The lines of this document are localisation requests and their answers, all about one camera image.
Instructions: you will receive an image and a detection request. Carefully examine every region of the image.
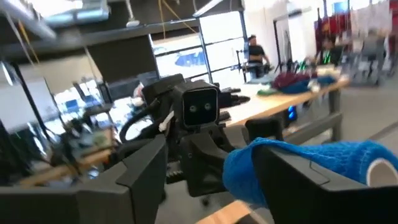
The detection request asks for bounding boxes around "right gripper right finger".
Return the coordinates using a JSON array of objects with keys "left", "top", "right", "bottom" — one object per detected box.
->
[{"left": 251, "top": 144, "right": 398, "bottom": 224}]

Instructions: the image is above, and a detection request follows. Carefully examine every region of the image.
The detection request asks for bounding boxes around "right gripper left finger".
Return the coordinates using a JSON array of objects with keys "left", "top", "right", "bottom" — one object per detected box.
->
[{"left": 0, "top": 134, "right": 169, "bottom": 224}]

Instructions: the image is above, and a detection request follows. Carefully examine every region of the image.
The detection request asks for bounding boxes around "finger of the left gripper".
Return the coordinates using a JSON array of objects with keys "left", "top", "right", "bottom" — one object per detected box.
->
[{"left": 179, "top": 131, "right": 234, "bottom": 198}]

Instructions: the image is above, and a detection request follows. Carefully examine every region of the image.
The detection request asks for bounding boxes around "blue elastic bandage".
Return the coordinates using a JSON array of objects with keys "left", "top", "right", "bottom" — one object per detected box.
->
[{"left": 222, "top": 137, "right": 398, "bottom": 208}]

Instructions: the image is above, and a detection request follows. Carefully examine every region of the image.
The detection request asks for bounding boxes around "wooden side table top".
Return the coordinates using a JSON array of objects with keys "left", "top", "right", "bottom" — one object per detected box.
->
[{"left": 222, "top": 77, "right": 349, "bottom": 128}]

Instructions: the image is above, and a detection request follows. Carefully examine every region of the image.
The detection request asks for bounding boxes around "black device on side table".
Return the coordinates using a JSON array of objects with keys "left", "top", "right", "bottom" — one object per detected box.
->
[{"left": 218, "top": 86, "right": 251, "bottom": 109}]

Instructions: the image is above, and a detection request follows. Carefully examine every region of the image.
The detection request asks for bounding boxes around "pile of clothes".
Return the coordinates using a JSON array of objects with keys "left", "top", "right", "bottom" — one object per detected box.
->
[{"left": 257, "top": 71, "right": 337, "bottom": 96}]

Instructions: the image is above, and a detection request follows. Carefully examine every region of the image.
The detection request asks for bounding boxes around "person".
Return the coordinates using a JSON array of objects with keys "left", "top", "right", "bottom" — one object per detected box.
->
[{"left": 246, "top": 34, "right": 272, "bottom": 79}]

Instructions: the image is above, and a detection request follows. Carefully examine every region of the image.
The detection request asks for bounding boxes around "white board on stand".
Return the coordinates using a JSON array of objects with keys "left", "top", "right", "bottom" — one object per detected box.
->
[{"left": 0, "top": 62, "right": 60, "bottom": 141}]

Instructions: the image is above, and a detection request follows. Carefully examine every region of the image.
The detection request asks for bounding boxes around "dark hanging panel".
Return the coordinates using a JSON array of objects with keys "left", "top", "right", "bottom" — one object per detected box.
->
[{"left": 86, "top": 34, "right": 160, "bottom": 84}]

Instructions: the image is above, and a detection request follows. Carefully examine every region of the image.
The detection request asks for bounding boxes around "white pendant lamp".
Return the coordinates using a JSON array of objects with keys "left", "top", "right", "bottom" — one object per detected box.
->
[{"left": 124, "top": 0, "right": 141, "bottom": 28}]

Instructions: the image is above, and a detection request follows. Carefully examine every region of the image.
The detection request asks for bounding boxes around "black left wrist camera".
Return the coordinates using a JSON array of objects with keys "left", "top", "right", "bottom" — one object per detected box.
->
[{"left": 172, "top": 80, "right": 220, "bottom": 130}]

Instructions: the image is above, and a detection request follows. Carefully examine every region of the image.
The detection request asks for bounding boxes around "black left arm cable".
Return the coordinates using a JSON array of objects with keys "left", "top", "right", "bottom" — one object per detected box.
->
[{"left": 119, "top": 98, "right": 163, "bottom": 144}]

